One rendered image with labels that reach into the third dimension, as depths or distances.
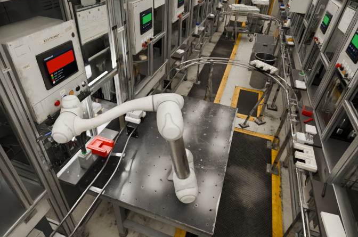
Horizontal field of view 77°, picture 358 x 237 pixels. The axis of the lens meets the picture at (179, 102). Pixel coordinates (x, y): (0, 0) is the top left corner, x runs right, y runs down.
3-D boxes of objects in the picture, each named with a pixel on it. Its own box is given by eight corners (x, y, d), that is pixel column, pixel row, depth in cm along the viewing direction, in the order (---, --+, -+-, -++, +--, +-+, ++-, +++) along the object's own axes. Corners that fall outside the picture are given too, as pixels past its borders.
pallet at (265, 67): (249, 67, 331) (250, 60, 325) (254, 65, 338) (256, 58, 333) (270, 77, 309) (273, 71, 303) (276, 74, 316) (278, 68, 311)
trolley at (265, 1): (263, 33, 728) (273, 1, 672) (245, 31, 735) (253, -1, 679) (260, 26, 797) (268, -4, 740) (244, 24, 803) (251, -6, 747)
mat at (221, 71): (217, 111, 370) (217, 110, 370) (182, 103, 384) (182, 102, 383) (245, 22, 829) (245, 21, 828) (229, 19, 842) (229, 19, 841)
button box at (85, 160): (87, 169, 155) (84, 157, 148) (78, 165, 157) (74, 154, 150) (94, 160, 161) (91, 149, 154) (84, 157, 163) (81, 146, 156)
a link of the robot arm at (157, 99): (152, 89, 135) (152, 102, 124) (182, 87, 136) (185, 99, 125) (154, 106, 143) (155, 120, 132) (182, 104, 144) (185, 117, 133)
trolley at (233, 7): (224, 40, 651) (230, 5, 595) (221, 34, 697) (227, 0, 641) (254, 42, 654) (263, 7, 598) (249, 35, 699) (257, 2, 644)
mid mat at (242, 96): (262, 123, 350) (263, 123, 350) (228, 115, 363) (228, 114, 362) (263, 91, 429) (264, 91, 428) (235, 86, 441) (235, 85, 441)
